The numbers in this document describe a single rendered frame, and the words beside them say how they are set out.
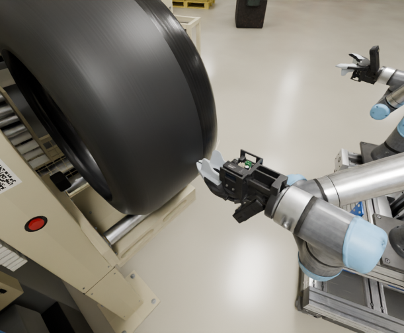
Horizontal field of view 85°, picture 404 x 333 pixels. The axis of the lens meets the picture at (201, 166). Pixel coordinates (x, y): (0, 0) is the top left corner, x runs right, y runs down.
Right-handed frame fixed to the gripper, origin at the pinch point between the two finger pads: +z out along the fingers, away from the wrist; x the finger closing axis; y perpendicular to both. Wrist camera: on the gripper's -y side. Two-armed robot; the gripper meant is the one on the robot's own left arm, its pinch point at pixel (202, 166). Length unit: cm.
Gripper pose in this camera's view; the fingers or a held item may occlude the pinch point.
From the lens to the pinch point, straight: 52.6
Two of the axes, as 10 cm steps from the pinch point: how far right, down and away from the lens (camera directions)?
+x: -6.7, 5.4, -5.1
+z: -7.4, -4.1, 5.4
